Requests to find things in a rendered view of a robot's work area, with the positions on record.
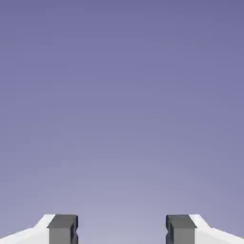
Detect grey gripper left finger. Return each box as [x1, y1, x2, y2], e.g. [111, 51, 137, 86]
[0, 213, 79, 244]

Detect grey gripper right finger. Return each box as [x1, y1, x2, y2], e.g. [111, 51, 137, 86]
[165, 213, 244, 244]

